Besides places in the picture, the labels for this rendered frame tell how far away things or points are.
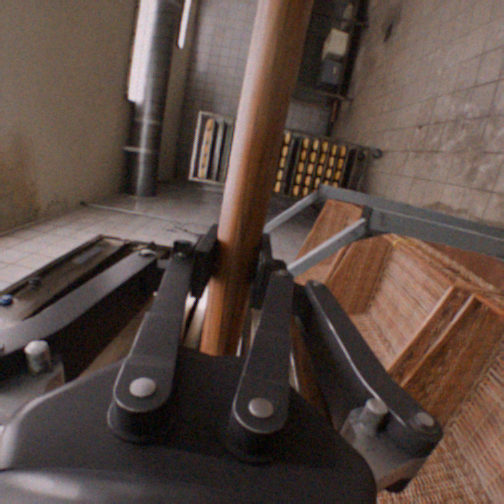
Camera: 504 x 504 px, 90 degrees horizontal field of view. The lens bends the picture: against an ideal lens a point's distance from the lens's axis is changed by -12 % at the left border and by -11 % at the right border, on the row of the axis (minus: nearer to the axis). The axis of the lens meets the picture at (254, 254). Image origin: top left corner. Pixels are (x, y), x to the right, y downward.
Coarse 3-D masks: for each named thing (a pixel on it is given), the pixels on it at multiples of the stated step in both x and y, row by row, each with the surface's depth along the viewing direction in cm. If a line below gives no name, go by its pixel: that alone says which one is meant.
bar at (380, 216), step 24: (336, 192) 101; (288, 216) 105; (360, 216) 59; (384, 216) 55; (408, 216) 56; (432, 216) 103; (456, 216) 106; (336, 240) 58; (432, 240) 57; (456, 240) 57; (480, 240) 56; (312, 264) 60
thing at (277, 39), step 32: (288, 0) 14; (256, 32) 15; (288, 32) 14; (256, 64) 15; (288, 64) 15; (256, 96) 15; (288, 96) 16; (256, 128) 16; (256, 160) 16; (224, 192) 18; (256, 192) 17; (224, 224) 18; (256, 224) 18; (224, 256) 18; (256, 256) 19; (224, 288) 19; (224, 320) 20; (224, 352) 21
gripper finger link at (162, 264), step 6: (162, 264) 15; (150, 270) 14; (156, 270) 14; (162, 270) 15; (192, 270) 16; (144, 276) 14; (150, 276) 14; (156, 276) 15; (162, 276) 15; (192, 276) 16; (144, 282) 14; (150, 282) 15; (156, 282) 15; (144, 288) 15; (150, 288) 15; (156, 288) 15
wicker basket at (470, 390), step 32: (480, 320) 52; (448, 352) 55; (480, 352) 55; (416, 384) 58; (448, 384) 58; (480, 384) 58; (448, 416) 62; (480, 416) 55; (448, 448) 60; (480, 448) 53; (416, 480) 55; (448, 480) 53; (480, 480) 50
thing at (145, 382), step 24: (168, 264) 14; (192, 264) 14; (168, 288) 12; (168, 312) 10; (144, 336) 8; (168, 336) 8; (144, 360) 7; (168, 360) 7; (120, 384) 6; (144, 384) 6; (168, 384) 6; (120, 408) 5; (144, 408) 5; (168, 408) 6; (144, 432) 5
